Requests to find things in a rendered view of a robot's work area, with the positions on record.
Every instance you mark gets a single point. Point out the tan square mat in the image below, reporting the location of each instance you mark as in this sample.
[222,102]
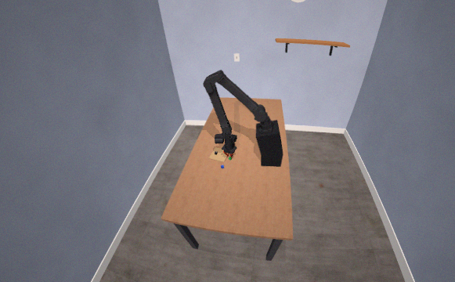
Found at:
[220,155]

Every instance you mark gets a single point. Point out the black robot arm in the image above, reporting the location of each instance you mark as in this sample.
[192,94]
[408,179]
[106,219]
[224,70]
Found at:
[258,110]

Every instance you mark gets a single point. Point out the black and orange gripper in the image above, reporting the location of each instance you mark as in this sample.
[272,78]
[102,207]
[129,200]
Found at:
[228,149]

